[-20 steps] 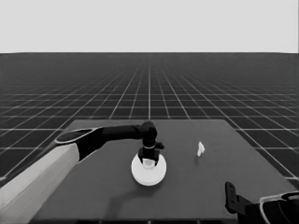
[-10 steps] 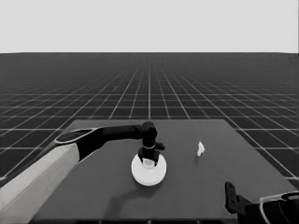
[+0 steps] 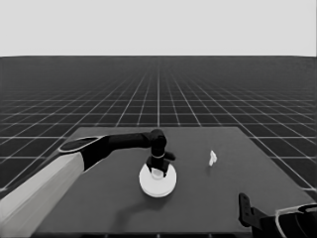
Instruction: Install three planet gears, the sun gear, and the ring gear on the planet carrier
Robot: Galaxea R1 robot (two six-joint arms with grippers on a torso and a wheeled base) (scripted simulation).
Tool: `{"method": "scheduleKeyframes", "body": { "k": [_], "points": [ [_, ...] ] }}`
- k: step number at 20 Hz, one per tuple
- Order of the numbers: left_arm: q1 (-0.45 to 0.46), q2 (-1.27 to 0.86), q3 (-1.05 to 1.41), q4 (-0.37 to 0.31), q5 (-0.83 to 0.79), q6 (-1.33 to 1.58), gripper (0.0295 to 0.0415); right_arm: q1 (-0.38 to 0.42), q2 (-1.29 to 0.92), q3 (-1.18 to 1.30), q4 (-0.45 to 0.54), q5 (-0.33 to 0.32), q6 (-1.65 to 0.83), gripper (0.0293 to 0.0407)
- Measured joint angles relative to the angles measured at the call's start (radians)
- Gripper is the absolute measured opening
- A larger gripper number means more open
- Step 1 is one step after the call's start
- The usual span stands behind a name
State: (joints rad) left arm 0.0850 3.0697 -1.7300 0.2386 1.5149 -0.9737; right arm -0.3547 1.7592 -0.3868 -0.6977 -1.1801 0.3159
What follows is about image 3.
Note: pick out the large thick white disc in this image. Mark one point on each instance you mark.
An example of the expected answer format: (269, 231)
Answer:
(155, 190)

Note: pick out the small white T-shaped piece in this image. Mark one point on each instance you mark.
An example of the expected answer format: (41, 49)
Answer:
(212, 158)

